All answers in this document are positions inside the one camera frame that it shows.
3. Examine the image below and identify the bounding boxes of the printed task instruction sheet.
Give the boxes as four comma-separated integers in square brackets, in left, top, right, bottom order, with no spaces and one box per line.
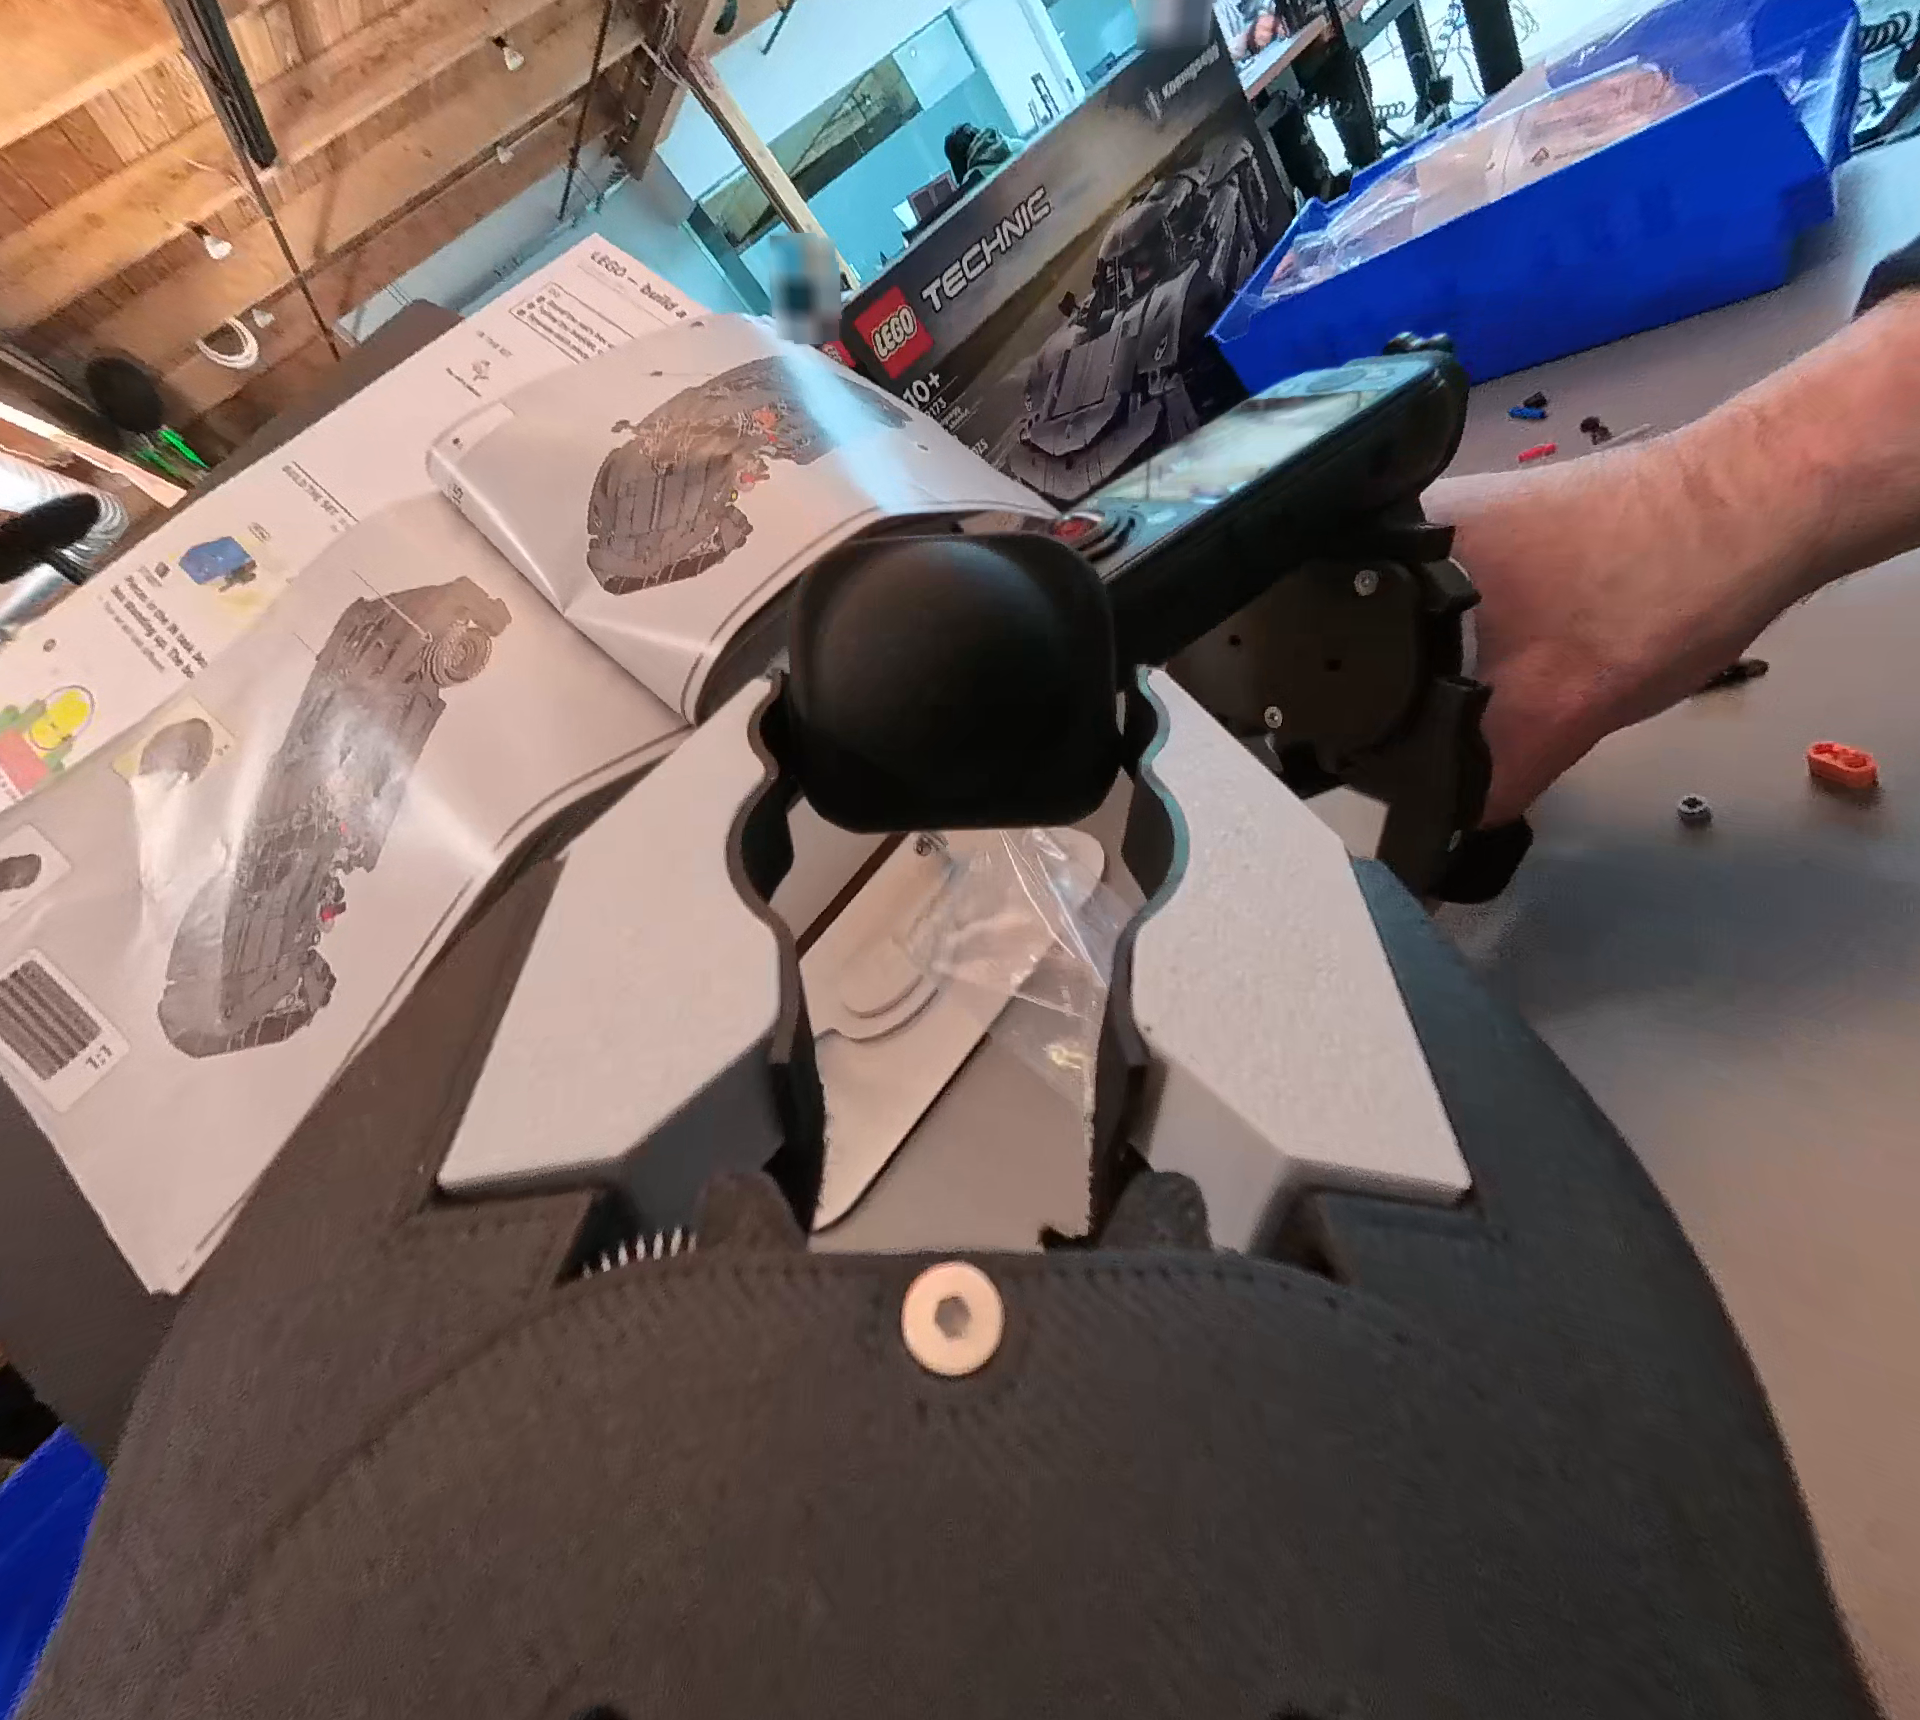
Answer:
[0,235,726,796]

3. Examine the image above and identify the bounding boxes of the person's right hand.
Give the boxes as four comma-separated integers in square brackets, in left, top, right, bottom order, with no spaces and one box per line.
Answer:
[1424,445,1781,833]

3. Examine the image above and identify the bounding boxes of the dark lego set box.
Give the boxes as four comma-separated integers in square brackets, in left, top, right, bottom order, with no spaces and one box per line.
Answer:
[836,54,1303,511]

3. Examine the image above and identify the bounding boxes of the black coiled cable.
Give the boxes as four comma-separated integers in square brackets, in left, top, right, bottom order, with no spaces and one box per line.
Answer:
[1845,10,1920,107]

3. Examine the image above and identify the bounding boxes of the open instruction book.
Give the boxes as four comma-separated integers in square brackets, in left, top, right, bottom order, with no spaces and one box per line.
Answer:
[0,311,1057,1299]

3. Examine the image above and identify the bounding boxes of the black lego tyre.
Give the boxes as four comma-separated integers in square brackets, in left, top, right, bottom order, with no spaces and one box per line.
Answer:
[785,530,1123,838]

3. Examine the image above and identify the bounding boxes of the clear plastic bags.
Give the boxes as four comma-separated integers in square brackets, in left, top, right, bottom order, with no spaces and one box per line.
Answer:
[1275,47,1717,286]

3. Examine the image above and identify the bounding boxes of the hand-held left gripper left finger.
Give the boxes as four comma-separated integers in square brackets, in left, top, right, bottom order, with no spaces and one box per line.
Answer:
[435,677,829,1230]

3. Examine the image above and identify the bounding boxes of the white book stand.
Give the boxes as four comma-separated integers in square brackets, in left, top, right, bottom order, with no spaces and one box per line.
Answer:
[807,826,1116,1230]

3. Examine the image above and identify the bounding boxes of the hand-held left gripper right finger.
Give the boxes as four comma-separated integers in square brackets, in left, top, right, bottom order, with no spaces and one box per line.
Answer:
[1087,674,1477,1252]

